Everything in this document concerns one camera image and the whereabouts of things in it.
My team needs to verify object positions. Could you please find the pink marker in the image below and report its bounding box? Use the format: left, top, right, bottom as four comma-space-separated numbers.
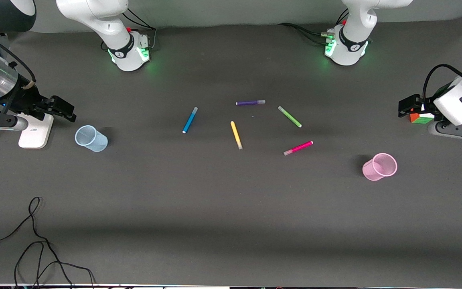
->
283, 140, 314, 157

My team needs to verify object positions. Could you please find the blue marker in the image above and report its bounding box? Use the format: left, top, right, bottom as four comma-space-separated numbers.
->
182, 106, 199, 134

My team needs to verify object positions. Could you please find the colourful puzzle cube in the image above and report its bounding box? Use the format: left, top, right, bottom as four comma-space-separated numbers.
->
409, 112, 435, 124

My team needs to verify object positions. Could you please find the white rectangular block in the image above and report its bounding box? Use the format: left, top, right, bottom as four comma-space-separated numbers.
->
18, 114, 54, 149

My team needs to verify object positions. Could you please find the translucent blue cup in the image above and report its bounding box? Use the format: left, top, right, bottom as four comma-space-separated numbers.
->
75, 125, 108, 153

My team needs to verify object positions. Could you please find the translucent pink cup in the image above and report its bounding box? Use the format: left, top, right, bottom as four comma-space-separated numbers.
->
362, 153, 398, 182

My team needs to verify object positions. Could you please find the green marker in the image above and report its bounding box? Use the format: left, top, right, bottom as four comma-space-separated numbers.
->
278, 106, 303, 128

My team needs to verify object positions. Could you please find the yellow marker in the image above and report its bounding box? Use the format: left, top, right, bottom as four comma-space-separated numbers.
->
230, 120, 243, 150

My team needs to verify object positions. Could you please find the dark grey table cloth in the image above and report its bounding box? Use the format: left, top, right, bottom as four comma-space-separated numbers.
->
0, 18, 462, 288

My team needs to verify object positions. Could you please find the black right arm wrist cable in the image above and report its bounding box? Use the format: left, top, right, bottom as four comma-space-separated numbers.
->
0, 27, 37, 90

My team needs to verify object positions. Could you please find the black right arm base cable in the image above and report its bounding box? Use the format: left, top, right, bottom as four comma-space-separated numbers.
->
121, 8, 158, 51

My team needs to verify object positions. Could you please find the black arm base cable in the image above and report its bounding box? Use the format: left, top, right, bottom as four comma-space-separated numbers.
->
121, 8, 158, 51
277, 22, 330, 37
295, 27, 328, 45

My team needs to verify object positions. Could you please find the loose thin black cable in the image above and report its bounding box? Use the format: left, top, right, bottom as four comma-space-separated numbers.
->
0, 196, 96, 289

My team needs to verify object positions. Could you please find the black left arm base cable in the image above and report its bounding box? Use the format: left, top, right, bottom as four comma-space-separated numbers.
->
277, 22, 330, 37
295, 27, 328, 45

